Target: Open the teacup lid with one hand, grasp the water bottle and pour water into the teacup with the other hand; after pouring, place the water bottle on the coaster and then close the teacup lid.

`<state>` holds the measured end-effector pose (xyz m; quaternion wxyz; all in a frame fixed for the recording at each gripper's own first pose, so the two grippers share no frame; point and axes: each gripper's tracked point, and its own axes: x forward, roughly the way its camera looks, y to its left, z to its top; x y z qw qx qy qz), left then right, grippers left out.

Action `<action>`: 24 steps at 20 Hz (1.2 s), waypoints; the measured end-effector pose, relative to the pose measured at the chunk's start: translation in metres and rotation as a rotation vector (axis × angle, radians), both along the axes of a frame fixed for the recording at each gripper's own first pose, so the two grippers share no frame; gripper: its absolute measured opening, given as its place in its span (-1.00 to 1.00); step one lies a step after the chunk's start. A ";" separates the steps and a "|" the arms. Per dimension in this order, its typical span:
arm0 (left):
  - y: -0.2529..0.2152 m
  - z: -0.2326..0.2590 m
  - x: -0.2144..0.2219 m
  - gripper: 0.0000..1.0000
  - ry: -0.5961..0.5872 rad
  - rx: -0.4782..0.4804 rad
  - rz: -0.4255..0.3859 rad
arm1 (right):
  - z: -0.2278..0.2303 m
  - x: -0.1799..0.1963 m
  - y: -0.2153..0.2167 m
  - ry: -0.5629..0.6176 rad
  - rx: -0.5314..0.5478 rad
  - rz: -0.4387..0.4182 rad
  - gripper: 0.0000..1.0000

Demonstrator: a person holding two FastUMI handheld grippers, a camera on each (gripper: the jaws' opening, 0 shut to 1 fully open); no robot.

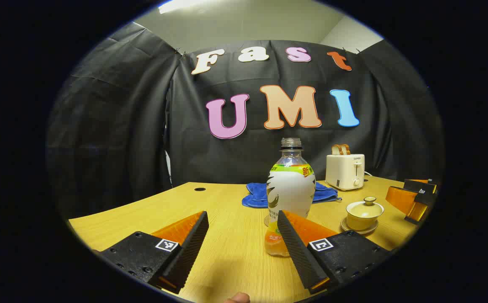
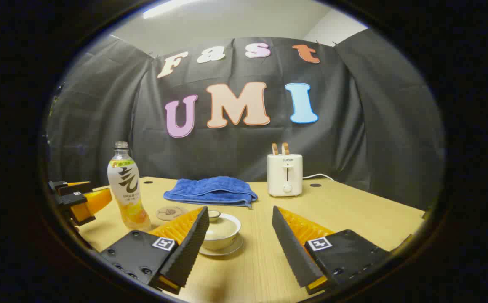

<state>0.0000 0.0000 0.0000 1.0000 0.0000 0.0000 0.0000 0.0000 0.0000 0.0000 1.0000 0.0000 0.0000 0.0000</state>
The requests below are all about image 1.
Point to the cream ceramic saucer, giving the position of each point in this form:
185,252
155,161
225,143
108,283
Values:
372,230

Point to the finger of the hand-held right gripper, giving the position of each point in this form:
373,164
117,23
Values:
401,200
418,186

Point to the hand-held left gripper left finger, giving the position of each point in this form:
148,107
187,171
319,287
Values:
189,248

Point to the clear water bottle white label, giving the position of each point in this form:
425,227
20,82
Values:
290,189

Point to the toast slice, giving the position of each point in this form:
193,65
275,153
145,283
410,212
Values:
345,149
335,150

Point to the black backdrop cloth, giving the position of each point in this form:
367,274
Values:
113,126

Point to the white toaster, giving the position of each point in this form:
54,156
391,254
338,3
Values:
344,172

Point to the blue towel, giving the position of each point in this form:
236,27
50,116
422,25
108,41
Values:
256,195

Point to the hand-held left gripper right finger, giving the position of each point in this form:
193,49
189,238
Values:
296,248

